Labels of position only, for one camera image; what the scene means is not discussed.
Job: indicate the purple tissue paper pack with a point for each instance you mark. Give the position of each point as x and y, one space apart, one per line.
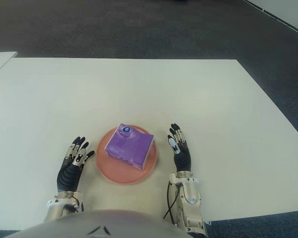
130 148

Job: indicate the grey robot torso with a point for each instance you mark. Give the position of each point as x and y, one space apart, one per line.
94 225

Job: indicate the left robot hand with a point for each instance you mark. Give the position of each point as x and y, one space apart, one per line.
68 176

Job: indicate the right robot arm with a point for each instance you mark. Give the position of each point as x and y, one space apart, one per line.
191 198

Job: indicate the white neighbouring table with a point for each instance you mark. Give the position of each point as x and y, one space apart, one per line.
0 62

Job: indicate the pink round plate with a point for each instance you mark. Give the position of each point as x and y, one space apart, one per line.
114 173

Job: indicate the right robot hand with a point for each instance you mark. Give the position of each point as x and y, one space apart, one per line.
182 158

